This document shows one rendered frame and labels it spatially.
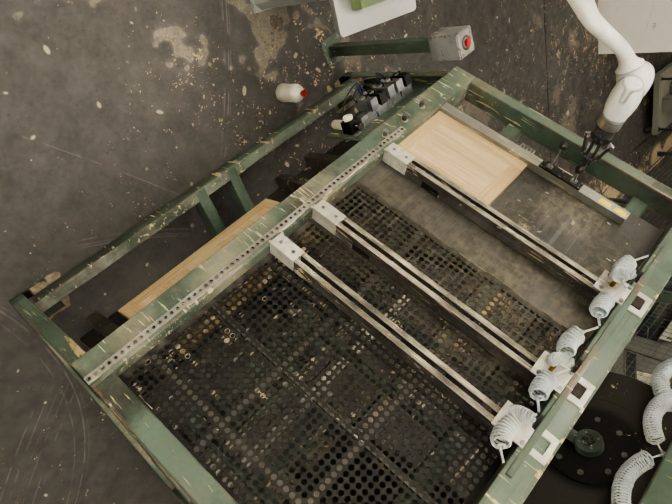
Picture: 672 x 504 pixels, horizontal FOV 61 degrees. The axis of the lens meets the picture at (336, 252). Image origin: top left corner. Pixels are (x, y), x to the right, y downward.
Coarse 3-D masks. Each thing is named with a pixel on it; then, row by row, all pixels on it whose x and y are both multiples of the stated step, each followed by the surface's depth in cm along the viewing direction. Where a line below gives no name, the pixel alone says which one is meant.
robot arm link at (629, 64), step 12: (576, 0) 192; (588, 0) 192; (576, 12) 196; (588, 12) 194; (588, 24) 197; (600, 24) 197; (600, 36) 202; (612, 36) 203; (612, 48) 208; (624, 48) 208; (624, 60) 211; (636, 60) 211; (624, 72) 212; (636, 72) 210; (648, 72) 211; (648, 84) 212
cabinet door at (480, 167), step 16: (432, 128) 263; (448, 128) 264; (464, 128) 265; (400, 144) 256; (416, 144) 257; (432, 144) 258; (448, 144) 258; (464, 144) 259; (480, 144) 259; (432, 160) 252; (448, 160) 253; (464, 160) 253; (480, 160) 254; (496, 160) 255; (512, 160) 255; (448, 176) 247; (464, 176) 248; (480, 176) 248; (496, 176) 249; (512, 176) 249; (480, 192) 243; (496, 192) 243
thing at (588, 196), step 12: (444, 108) 268; (456, 108) 269; (456, 120) 267; (468, 120) 265; (480, 132) 262; (492, 132) 261; (504, 144) 257; (516, 144) 258; (516, 156) 256; (528, 156) 254; (528, 168) 255; (540, 168) 251; (552, 180) 250; (576, 192) 245; (588, 192) 244; (588, 204) 245; (600, 204) 241; (612, 204) 241; (612, 216) 240
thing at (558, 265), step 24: (408, 168) 243; (432, 168) 242; (432, 192) 242; (456, 192) 237; (480, 216) 230; (504, 216) 229; (504, 240) 229; (528, 240) 226; (552, 264) 219; (576, 264) 218; (576, 288) 218; (600, 288) 208; (624, 288) 209
